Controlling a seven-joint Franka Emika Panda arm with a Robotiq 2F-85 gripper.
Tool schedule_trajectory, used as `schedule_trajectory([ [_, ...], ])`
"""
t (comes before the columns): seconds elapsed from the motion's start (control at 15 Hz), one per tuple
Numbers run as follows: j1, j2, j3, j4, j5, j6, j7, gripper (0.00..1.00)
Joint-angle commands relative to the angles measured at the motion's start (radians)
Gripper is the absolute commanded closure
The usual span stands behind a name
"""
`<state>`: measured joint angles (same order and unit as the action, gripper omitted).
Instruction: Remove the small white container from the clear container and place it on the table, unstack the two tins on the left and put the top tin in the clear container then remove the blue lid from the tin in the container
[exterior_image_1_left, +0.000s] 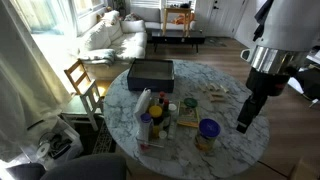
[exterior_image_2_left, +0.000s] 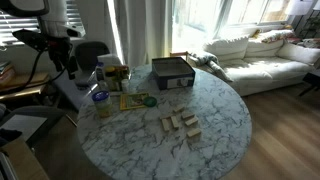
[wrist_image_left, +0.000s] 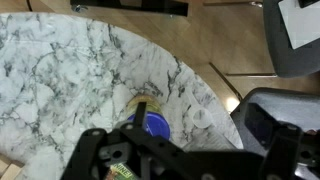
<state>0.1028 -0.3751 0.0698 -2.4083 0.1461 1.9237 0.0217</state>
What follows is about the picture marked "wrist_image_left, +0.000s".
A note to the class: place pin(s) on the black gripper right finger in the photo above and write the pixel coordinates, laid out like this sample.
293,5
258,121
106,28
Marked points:
281,160

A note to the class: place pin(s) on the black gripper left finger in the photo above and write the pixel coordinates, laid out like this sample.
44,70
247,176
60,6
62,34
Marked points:
139,119

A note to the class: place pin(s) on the blue-lidded peanut jar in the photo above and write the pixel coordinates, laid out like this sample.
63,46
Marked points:
156,124

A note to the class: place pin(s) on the grey office chair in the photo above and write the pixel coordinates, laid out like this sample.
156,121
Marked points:
289,106

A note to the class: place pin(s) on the clear plastic measuring scoop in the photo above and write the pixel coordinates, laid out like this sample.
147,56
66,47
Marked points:
200,116

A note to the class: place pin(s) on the yellow dog book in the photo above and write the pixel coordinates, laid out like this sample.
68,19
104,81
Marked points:
120,172

